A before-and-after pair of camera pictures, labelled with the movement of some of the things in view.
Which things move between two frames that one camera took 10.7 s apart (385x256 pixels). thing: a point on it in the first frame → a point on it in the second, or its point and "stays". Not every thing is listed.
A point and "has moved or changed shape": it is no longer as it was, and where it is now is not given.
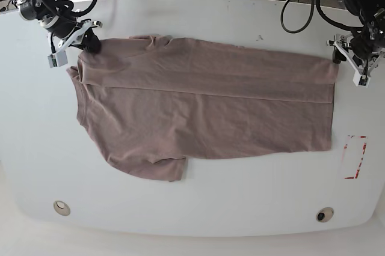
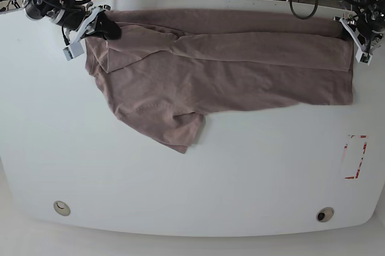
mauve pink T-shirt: x=151 y=102 has moved or changed shape
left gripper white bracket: x=92 y=42 → x=106 y=27
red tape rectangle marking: x=346 y=147 stays
